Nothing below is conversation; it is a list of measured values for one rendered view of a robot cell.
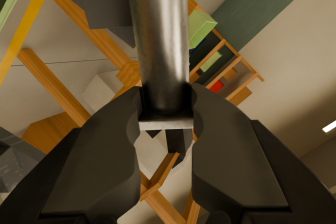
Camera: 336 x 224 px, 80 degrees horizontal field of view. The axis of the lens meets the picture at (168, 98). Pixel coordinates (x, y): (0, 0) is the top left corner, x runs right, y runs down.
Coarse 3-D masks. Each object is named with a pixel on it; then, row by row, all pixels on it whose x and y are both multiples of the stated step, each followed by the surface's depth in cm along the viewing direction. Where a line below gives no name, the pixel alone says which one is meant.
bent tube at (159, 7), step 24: (144, 0) 9; (168, 0) 9; (144, 24) 10; (168, 24) 10; (144, 48) 10; (168, 48) 10; (144, 72) 11; (168, 72) 11; (144, 96) 13; (168, 96) 12; (144, 120) 12; (168, 120) 12; (192, 120) 12
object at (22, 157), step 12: (0, 132) 18; (0, 144) 18; (12, 144) 18; (24, 144) 19; (0, 156) 17; (12, 156) 18; (24, 156) 18; (36, 156) 19; (0, 168) 17; (12, 168) 18; (24, 168) 19; (0, 180) 17; (12, 180) 18; (0, 192) 18
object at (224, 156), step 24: (192, 96) 12; (216, 96) 10; (216, 120) 9; (240, 120) 9; (216, 144) 8; (240, 144) 8; (192, 168) 7; (216, 168) 7; (240, 168) 7; (264, 168) 7; (192, 192) 7; (216, 192) 6; (240, 192) 6; (264, 192) 6; (240, 216) 6
